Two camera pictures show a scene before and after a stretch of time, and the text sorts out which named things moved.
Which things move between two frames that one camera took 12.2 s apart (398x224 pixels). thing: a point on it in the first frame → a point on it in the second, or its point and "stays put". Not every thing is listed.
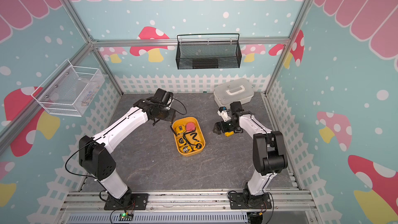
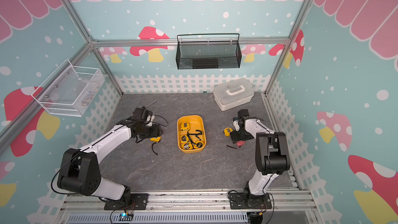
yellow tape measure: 228,134 stays put
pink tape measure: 190,126 → 239,144
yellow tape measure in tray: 198,146 stays put
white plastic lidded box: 239,89 stays put
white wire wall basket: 69,90 stays put
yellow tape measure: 180,128 → 156,140
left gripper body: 166,114 → 149,131
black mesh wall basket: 208,51 stays put
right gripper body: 227,126 → 240,136
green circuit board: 125,217 stays put
